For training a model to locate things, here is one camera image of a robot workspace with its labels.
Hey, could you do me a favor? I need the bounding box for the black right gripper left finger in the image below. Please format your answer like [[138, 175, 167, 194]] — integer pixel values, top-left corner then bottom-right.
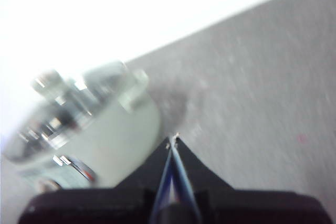
[[18, 137, 173, 224]]

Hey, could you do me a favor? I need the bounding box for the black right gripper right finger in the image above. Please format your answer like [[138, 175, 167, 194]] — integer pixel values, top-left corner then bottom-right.
[[173, 134, 332, 224]]

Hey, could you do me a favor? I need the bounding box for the glass lid with round knob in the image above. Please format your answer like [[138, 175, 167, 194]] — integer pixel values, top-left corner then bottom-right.
[[4, 62, 127, 163]]

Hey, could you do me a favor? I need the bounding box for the pale green electric cooking pot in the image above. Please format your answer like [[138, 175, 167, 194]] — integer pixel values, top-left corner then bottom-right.
[[0, 61, 161, 191]]

